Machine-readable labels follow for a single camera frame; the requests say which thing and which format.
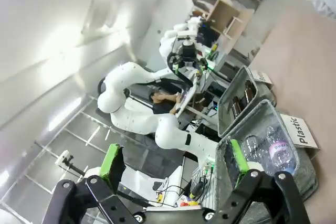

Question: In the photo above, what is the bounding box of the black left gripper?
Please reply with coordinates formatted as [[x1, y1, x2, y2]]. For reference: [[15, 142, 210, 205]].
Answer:
[[180, 42, 197, 59]]

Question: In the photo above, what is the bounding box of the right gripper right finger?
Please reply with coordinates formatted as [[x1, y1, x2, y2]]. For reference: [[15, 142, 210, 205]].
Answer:
[[217, 138, 312, 224]]

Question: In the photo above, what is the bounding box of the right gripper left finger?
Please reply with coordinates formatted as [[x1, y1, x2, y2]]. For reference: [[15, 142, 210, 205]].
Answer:
[[49, 143, 148, 224]]

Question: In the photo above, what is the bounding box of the brown glass beer bottle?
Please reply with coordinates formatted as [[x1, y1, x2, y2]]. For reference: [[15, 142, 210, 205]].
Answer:
[[245, 80, 257, 104], [230, 97, 244, 119]]

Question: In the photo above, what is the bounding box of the grey fabric basket for bottles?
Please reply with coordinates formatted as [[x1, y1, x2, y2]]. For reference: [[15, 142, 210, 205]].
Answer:
[[217, 66, 276, 138]]

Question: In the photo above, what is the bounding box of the grey fabric basket for plastic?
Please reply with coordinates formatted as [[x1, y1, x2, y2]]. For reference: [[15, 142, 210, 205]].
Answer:
[[214, 99, 319, 204]]

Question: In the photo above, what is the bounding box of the clear label-free plastic bottle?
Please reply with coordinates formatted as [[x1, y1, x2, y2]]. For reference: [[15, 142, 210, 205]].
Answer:
[[240, 134, 264, 168]]

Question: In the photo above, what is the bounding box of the crushed pink-label plastic bottle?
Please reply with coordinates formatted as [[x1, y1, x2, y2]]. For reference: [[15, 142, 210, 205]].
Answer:
[[262, 125, 299, 176]]

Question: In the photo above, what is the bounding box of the wooden shelf unit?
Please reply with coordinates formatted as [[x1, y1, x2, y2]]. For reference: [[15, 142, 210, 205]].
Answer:
[[207, 0, 254, 41]]

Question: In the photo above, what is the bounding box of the seated person in dark shirt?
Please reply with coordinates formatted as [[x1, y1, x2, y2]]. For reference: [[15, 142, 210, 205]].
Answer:
[[148, 90, 184, 115]]

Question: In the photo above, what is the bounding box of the white Plastic label sign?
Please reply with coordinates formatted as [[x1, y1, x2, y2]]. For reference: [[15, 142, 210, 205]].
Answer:
[[280, 113, 321, 149]]

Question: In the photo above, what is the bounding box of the white Bottle label sign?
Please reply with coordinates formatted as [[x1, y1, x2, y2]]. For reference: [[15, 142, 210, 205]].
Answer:
[[250, 69, 273, 85]]

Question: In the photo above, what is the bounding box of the black corrugated cable hose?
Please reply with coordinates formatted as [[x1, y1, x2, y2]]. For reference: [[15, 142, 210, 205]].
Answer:
[[166, 50, 196, 88]]

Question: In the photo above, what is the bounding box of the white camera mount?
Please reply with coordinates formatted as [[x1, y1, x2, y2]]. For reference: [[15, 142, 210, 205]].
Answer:
[[54, 150, 87, 176]]

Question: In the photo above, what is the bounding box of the black cable bundle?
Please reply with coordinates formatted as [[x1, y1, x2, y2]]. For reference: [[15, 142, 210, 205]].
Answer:
[[152, 176, 211, 206]]

